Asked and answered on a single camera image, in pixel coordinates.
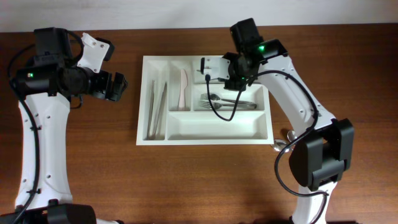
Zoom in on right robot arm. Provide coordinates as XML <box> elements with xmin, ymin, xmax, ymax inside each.
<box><xmin>222</xmin><ymin>18</ymin><xmax>354</xmax><ymax>223</ymax></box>

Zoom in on large steel spoon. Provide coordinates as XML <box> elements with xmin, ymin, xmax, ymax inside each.
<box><xmin>271</xmin><ymin>139</ymin><xmax>289</xmax><ymax>152</ymax></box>
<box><xmin>287</xmin><ymin>130</ymin><xmax>297</xmax><ymax>142</ymax></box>

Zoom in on steel fork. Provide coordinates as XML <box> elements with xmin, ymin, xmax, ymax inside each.
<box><xmin>200</xmin><ymin>93</ymin><xmax>253</xmax><ymax>105</ymax></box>
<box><xmin>199</xmin><ymin>101</ymin><xmax>257</xmax><ymax>110</ymax></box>

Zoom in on right black cable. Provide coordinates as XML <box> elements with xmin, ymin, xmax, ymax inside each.
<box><xmin>204</xmin><ymin>70</ymin><xmax>330</xmax><ymax>224</ymax></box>

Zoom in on pink plastic knife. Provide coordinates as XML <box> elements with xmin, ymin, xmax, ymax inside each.
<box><xmin>178</xmin><ymin>69</ymin><xmax>188</xmax><ymax>111</ymax></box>

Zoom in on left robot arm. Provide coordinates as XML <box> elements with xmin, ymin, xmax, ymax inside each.
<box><xmin>1</xmin><ymin>27</ymin><xmax>127</xmax><ymax>223</ymax></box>

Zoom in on white plastic cutlery tray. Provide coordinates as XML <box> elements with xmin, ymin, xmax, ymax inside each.
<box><xmin>136</xmin><ymin>56</ymin><xmax>274</xmax><ymax>146</ymax></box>

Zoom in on long steel tongs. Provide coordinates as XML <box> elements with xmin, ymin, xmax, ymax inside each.
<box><xmin>148</xmin><ymin>80</ymin><xmax>167</xmax><ymax>140</ymax></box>

